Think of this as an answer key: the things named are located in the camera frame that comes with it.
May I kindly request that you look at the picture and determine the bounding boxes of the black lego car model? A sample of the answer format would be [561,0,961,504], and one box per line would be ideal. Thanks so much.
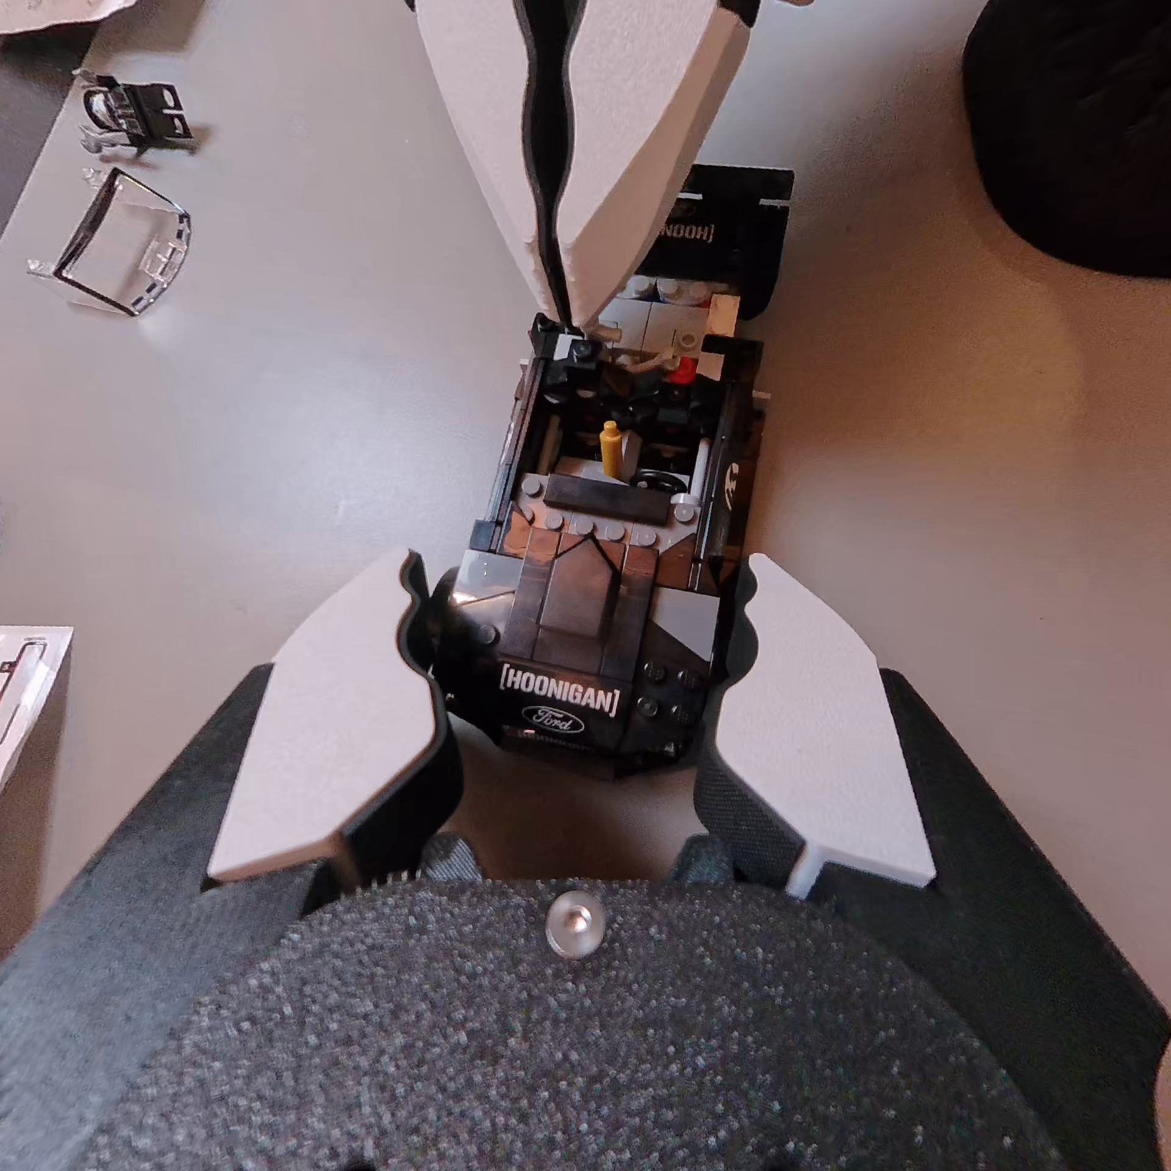
[431,162,798,781]

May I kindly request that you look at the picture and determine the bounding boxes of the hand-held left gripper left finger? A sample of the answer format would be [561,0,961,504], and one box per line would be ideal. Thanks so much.
[208,550,459,887]

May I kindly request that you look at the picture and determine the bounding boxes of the white sticker sheet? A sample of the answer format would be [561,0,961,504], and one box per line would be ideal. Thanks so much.
[0,627,77,794]

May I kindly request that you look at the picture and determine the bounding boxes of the white paper bags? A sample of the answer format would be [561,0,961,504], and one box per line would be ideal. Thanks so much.
[0,0,141,30]

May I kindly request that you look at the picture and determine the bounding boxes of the black mesh pad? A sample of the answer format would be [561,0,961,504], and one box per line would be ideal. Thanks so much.
[961,0,1171,279]

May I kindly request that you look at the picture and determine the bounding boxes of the clear lego windshield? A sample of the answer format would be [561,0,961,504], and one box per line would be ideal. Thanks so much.
[27,167,196,320]

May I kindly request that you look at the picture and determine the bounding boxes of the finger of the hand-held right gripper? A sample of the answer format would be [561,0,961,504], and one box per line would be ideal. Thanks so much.
[419,0,571,323]
[555,0,758,332]

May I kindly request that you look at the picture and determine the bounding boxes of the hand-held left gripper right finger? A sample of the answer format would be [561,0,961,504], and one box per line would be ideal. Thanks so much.
[693,554,937,898]

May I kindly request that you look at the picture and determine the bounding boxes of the small black lego piece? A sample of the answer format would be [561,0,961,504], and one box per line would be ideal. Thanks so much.
[74,70,200,154]

